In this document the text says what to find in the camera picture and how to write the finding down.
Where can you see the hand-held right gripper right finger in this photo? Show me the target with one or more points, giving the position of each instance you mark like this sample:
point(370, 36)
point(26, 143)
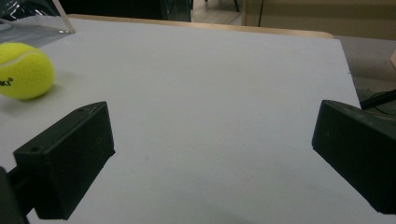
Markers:
point(355, 149)

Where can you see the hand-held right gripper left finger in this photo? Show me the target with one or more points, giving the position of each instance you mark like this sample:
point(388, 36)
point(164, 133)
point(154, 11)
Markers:
point(67, 158)

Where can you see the yellow tennis ball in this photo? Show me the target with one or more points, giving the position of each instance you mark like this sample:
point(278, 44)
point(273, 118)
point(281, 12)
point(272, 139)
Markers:
point(23, 71)

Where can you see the clear plastic container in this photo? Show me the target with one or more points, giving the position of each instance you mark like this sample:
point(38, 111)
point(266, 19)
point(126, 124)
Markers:
point(34, 26)

